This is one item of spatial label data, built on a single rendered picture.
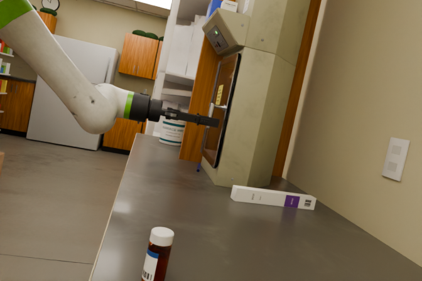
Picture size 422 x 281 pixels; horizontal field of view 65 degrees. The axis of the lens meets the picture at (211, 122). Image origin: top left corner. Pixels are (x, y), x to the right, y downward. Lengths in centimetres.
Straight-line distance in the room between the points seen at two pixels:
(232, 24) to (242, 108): 27
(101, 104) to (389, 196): 84
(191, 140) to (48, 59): 74
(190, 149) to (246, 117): 43
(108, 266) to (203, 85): 104
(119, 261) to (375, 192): 79
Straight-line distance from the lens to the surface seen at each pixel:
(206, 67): 147
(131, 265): 56
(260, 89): 113
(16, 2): 96
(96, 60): 604
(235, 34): 112
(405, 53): 115
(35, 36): 95
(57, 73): 95
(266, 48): 115
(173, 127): 183
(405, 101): 109
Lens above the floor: 120
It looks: 3 degrees down
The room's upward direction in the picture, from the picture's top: 12 degrees clockwise
